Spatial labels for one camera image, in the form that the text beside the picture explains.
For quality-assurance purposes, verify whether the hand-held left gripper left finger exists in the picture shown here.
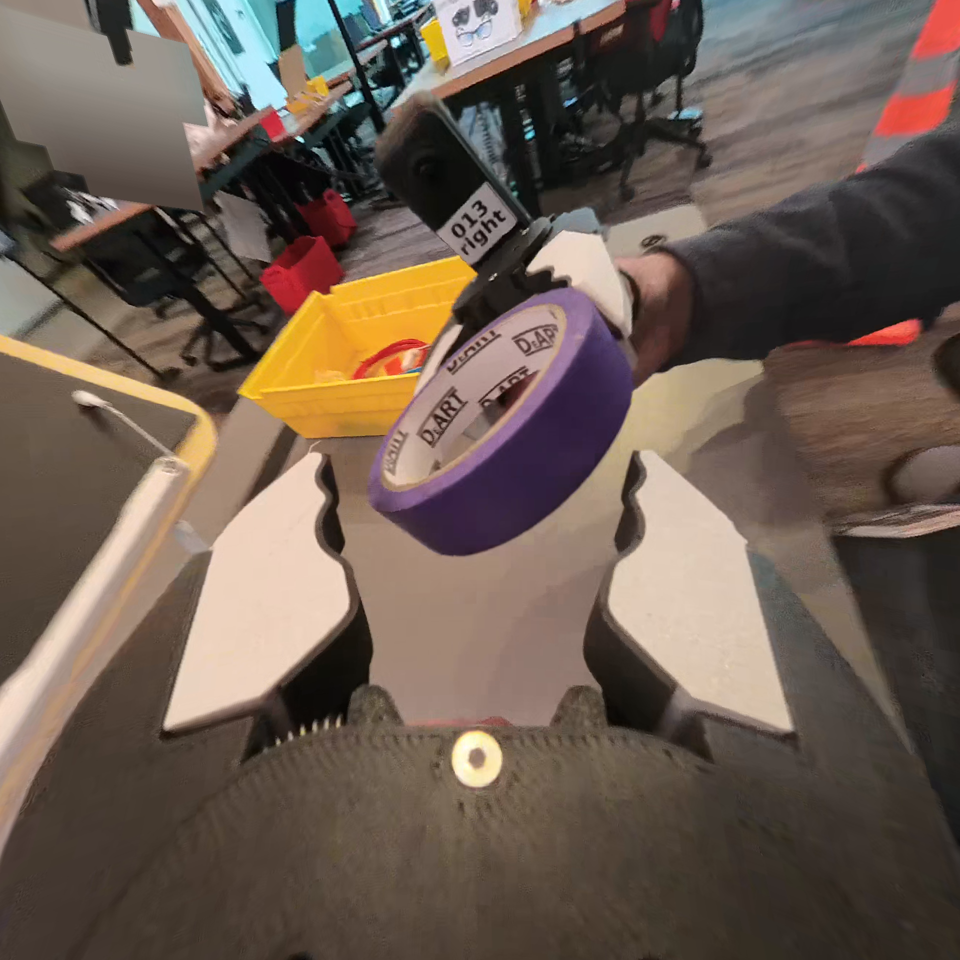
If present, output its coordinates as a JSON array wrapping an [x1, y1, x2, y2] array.
[[162, 452, 374, 735]]

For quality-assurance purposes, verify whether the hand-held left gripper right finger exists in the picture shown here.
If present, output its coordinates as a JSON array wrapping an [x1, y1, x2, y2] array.
[[583, 450, 796, 736]]

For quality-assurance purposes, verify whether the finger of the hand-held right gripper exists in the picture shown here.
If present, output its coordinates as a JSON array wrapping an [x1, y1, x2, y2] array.
[[414, 324, 466, 391]]

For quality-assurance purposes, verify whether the purple tape roll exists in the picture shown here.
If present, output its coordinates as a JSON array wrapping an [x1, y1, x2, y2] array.
[[367, 287, 635, 558]]

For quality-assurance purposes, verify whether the person's right forearm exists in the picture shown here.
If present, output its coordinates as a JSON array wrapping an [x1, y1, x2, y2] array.
[[660, 123, 960, 370]]

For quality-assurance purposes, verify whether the person's right hand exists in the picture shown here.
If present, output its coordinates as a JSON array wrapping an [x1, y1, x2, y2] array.
[[615, 251, 702, 387]]

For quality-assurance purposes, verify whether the yellow plastic bin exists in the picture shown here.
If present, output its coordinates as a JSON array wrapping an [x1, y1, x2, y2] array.
[[237, 255, 481, 440]]

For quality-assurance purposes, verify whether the red bag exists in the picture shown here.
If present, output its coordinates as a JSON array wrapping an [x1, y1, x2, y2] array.
[[260, 234, 345, 315], [296, 189, 358, 249]]

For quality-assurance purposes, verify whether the black board book stand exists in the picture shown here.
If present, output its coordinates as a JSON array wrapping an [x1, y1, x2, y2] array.
[[0, 333, 219, 826]]

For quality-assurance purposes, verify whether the wooden top table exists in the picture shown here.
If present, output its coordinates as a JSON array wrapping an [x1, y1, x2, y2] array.
[[390, 0, 627, 219]]

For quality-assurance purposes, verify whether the white sign with glasses pictures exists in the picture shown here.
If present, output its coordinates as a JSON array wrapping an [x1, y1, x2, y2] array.
[[433, 0, 524, 67]]

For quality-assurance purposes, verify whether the black office chair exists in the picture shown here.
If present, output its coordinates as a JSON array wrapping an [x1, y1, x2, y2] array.
[[577, 0, 714, 200]]

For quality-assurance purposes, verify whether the brown top table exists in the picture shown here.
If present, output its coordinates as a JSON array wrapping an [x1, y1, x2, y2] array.
[[51, 198, 264, 376]]

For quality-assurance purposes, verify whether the orange traffic cone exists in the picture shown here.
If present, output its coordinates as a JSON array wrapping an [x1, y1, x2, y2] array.
[[847, 0, 960, 350]]

